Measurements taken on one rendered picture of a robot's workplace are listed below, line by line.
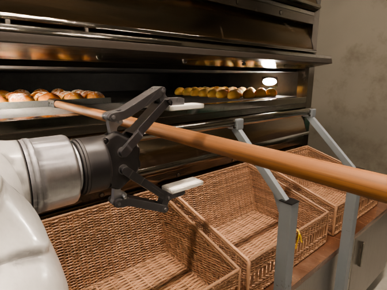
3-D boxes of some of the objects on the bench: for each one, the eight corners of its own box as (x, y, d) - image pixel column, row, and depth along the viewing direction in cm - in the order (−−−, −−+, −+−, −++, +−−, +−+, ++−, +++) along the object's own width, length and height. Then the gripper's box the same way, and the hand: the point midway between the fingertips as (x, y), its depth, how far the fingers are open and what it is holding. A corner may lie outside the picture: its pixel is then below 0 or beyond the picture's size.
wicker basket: (13, 305, 94) (0, 228, 88) (159, 244, 129) (158, 186, 122) (53, 451, 57) (35, 337, 51) (243, 310, 92) (246, 232, 86)
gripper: (54, 69, 37) (184, 71, 51) (72, 241, 43) (185, 202, 56) (74, 67, 32) (214, 70, 45) (91, 266, 37) (212, 216, 51)
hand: (193, 145), depth 50 cm, fingers open, 13 cm apart
